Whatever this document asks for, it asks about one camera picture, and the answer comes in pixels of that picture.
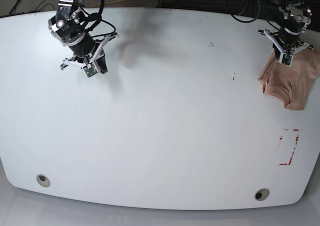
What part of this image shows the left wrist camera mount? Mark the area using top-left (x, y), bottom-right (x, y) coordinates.
top-left (258, 29), bottom-right (314, 66)

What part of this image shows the left table grommet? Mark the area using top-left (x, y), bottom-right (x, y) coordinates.
top-left (36, 175), bottom-right (51, 188)

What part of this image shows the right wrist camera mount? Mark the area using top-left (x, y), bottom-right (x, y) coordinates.
top-left (60, 32), bottom-right (118, 78)

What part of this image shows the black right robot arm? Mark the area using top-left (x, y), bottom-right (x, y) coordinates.
top-left (48, 0), bottom-right (118, 78)

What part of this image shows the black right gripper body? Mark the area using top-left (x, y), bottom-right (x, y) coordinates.
top-left (67, 37), bottom-right (96, 60)

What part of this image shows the peach t-shirt with emoji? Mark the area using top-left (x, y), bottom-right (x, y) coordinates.
top-left (258, 49), bottom-right (320, 111)

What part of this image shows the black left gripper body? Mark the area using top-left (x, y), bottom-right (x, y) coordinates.
top-left (278, 28), bottom-right (301, 49)

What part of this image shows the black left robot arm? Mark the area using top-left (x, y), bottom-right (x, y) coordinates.
top-left (225, 0), bottom-right (312, 54)

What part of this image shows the red tape rectangle marking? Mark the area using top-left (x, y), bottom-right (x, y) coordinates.
top-left (276, 128), bottom-right (300, 166)

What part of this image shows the right table grommet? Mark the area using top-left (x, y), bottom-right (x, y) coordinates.
top-left (254, 188), bottom-right (270, 201)

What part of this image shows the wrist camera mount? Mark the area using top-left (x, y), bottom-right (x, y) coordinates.
top-left (258, 29), bottom-right (314, 66)
top-left (60, 32), bottom-right (118, 78)

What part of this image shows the table grommet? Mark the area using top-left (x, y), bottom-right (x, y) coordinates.
top-left (36, 175), bottom-right (51, 188)
top-left (254, 188), bottom-right (270, 201)

